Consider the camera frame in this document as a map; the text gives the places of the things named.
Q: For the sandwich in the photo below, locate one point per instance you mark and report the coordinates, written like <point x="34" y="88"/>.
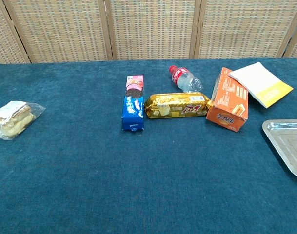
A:
<point x="14" y="117"/>

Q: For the stainless steel tray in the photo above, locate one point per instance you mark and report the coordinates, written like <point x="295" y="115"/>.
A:
<point x="288" y="143"/>

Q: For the blue and pink Oreo box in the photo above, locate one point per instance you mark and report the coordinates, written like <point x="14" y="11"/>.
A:
<point x="133" y="109"/>

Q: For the gold foil biscuit pack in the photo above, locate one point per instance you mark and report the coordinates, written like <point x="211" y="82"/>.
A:
<point x="175" y="104"/>

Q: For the clear bottle with red label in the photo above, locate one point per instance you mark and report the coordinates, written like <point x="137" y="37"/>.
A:
<point x="184" y="79"/>

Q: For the blue felt table cover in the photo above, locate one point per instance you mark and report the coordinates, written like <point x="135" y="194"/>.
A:
<point x="114" y="175"/>

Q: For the orange snack box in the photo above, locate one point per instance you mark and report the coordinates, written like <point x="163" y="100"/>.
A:
<point x="227" y="102"/>

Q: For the white and yellow flat box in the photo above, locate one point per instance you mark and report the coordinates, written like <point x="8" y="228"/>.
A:
<point x="258" y="81"/>

